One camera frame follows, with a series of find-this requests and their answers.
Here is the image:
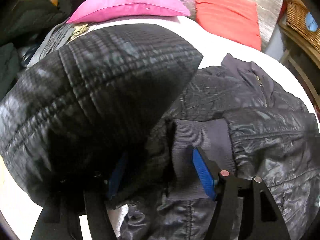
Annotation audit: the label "black quilted puffer jacket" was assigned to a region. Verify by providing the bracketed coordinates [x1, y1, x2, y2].
[1, 24, 319, 239]

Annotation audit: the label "grey folded clothes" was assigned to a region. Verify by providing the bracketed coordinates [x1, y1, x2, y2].
[27, 21, 91, 68]

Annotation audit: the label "dark clothes pile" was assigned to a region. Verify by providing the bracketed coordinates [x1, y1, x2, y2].
[1, 0, 68, 98]

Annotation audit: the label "white textured bedspread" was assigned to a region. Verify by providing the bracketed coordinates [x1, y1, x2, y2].
[1, 16, 315, 239]

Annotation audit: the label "wooden shelf unit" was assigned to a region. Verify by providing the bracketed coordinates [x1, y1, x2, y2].
[279, 0, 319, 109]

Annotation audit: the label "red pillow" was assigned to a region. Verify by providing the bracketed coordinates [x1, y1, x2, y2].
[195, 0, 262, 51]

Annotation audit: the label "wicker basket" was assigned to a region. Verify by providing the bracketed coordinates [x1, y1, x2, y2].
[286, 0, 320, 52]

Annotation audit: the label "pink pillow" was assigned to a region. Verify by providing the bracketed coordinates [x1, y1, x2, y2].
[67, 0, 191, 24]

